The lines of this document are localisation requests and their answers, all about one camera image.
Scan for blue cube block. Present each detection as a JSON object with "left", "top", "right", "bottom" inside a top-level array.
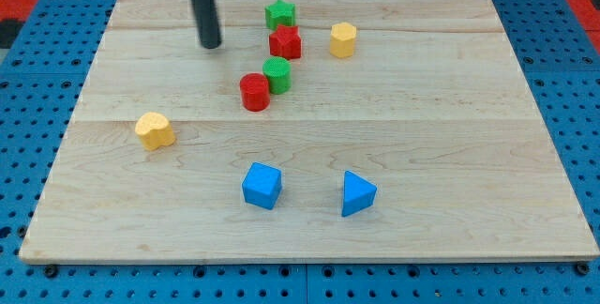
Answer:
[{"left": 242, "top": 162, "right": 282, "bottom": 210}]

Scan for yellow heart block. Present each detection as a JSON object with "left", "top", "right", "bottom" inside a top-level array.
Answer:
[{"left": 134, "top": 112, "right": 176, "bottom": 151}]

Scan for red cylinder block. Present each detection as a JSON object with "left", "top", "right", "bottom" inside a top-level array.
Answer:
[{"left": 239, "top": 73, "right": 270, "bottom": 112}]

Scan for yellow hexagon block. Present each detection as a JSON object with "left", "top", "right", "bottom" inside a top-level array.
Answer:
[{"left": 329, "top": 22, "right": 357, "bottom": 58}]

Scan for green cylinder block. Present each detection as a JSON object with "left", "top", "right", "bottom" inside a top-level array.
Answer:
[{"left": 262, "top": 56, "right": 292, "bottom": 95}]

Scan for light wooden board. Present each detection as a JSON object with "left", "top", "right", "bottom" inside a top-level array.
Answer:
[{"left": 19, "top": 0, "right": 599, "bottom": 265}]

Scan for blue triangle block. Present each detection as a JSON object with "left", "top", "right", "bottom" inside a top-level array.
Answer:
[{"left": 341, "top": 171, "right": 377, "bottom": 217}]

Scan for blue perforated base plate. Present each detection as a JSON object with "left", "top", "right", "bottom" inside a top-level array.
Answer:
[{"left": 1, "top": 0, "right": 599, "bottom": 303}]

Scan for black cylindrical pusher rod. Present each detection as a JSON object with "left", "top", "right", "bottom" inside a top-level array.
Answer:
[{"left": 190, "top": 0, "right": 222, "bottom": 49}]

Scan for green star block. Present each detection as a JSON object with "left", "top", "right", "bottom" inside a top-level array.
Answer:
[{"left": 264, "top": 0, "right": 296, "bottom": 30}]

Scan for red star block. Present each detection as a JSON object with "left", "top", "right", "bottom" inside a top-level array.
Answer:
[{"left": 269, "top": 24, "right": 302, "bottom": 60}]

